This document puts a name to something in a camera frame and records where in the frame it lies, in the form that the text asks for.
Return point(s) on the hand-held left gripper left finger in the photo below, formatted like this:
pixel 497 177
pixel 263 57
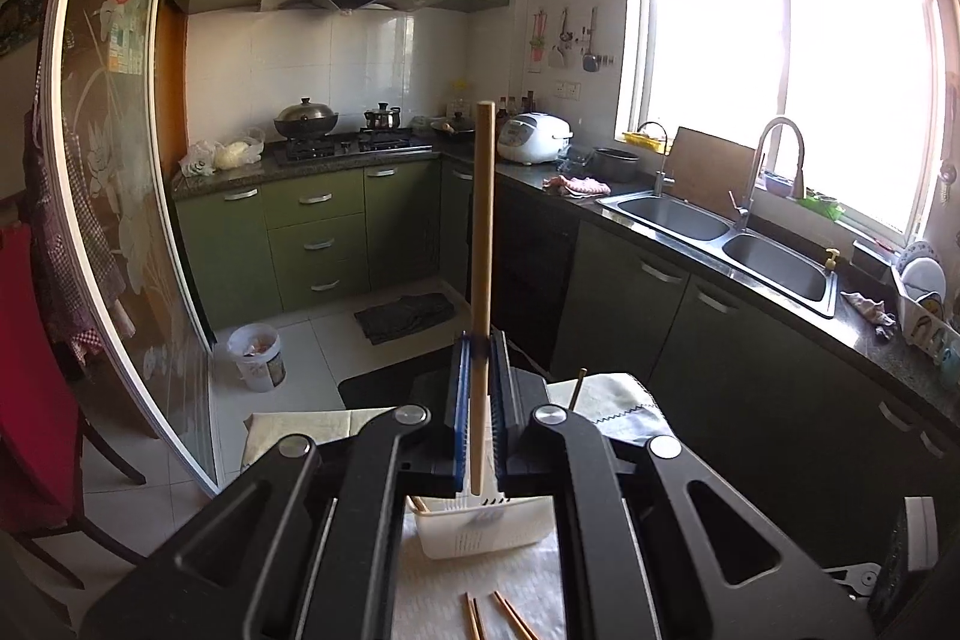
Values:
pixel 463 430

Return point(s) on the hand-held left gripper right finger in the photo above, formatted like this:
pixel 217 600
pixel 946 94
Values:
pixel 501 430

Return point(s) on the white plastic utensil holder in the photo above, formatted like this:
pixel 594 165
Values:
pixel 480 539

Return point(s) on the hanging kitchen utensils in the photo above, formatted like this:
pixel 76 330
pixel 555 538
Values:
pixel 574 40

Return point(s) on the patterned grey tablecloth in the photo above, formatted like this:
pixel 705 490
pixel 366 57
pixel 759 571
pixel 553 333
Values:
pixel 622 400

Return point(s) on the dark floor cloth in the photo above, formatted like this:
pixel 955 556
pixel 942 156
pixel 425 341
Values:
pixel 405 317

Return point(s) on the light wooden chopsticks bundle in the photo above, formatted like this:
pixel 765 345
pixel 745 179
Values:
pixel 508 616

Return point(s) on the white plastic bucket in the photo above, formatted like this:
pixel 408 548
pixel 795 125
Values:
pixel 259 359

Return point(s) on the green base cabinets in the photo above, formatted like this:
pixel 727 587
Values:
pixel 322 235

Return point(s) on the white dish rack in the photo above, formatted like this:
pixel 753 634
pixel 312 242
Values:
pixel 926 329

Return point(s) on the dark stone countertop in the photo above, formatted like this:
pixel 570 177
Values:
pixel 540 179

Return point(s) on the pink cloth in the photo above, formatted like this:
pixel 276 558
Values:
pixel 577 186

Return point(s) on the crumpled rag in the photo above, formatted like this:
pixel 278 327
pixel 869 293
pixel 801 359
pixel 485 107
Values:
pixel 870 310

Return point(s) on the dark cooking pot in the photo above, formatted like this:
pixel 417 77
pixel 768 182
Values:
pixel 615 166

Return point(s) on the white rice cooker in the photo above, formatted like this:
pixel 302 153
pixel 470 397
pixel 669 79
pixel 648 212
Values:
pixel 532 139

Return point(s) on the white plate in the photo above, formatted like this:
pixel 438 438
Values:
pixel 924 280

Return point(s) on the small steel faucet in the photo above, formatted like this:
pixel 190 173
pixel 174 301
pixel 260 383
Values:
pixel 660 175

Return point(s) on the black frying pan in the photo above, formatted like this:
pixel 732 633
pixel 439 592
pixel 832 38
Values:
pixel 454 129

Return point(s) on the black gas stove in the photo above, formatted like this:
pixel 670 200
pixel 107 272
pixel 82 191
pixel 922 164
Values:
pixel 352 147

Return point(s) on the black box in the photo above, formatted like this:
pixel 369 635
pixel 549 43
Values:
pixel 874 261

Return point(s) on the soap pump dispenser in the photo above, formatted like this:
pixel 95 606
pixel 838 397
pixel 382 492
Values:
pixel 831 261

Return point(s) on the small kettle on stove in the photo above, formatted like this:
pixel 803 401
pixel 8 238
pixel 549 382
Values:
pixel 382 119

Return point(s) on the yellow basket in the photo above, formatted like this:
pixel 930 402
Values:
pixel 645 140

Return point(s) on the steel double sink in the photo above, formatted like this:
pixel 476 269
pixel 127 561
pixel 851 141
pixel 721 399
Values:
pixel 780 265

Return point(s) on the cluster of sauce bottles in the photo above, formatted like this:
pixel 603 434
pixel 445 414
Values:
pixel 517 106

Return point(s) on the wooden cutting board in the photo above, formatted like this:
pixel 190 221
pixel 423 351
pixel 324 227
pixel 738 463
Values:
pixel 712 168

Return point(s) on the black wok with lid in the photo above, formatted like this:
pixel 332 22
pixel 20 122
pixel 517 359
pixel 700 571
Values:
pixel 306 121

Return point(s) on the white plastic bag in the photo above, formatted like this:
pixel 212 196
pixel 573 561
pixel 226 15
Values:
pixel 236 154

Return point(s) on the green containers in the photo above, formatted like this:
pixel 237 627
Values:
pixel 821 205

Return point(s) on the clear plastic bag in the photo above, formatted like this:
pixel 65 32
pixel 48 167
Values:
pixel 196 160

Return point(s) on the tall steel faucet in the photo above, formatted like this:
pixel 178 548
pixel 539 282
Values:
pixel 796 153

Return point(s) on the checked apron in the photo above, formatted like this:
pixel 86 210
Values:
pixel 67 265

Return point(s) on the sliding glass door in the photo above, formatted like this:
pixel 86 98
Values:
pixel 127 160

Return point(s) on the red chair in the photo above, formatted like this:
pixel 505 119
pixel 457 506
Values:
pixel 30 385

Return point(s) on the kitchen window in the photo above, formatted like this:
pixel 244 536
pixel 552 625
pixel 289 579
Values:
pixel 825 85

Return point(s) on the wall socket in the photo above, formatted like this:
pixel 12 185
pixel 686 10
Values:
pixel 570 88

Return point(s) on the dark wall poster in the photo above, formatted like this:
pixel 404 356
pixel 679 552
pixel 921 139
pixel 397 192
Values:
pixel 22 21

